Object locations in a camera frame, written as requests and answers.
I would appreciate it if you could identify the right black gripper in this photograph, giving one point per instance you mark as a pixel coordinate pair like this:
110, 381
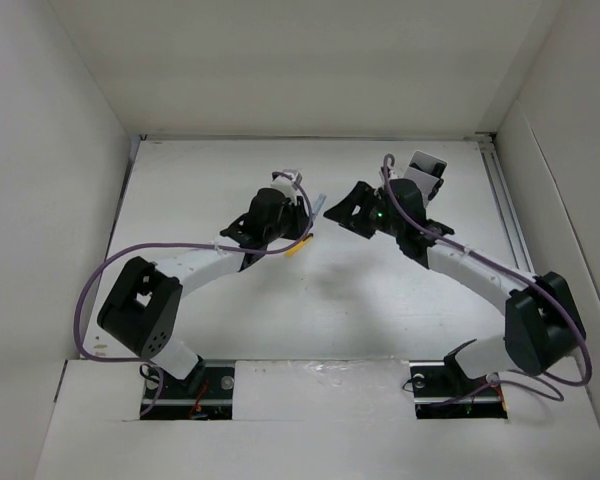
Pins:
363, 196

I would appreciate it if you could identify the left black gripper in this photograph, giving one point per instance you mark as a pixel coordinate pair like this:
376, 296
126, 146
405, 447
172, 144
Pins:
301, 222

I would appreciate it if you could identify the light blue pen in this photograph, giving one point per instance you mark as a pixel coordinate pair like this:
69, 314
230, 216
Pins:
317, 205

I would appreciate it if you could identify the yellow highlighter marker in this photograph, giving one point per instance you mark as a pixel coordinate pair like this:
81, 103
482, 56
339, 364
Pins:
437, 172

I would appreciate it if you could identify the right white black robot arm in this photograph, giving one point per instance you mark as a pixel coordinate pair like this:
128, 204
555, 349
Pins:
541, 322

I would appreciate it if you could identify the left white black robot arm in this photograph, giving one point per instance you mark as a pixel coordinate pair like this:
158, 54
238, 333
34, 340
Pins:
141, 308

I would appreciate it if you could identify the white compartment organizer tray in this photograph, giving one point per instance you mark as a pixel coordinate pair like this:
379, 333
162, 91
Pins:
418, 171

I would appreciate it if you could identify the right base mounting rail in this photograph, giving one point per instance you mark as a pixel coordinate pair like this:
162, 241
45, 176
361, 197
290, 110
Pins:
440, 393

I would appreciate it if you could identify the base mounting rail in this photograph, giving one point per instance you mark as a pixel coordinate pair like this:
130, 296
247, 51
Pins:
211, 400
440, 393

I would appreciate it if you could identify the left base mounting rail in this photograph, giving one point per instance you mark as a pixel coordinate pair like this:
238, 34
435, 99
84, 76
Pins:
211, 400

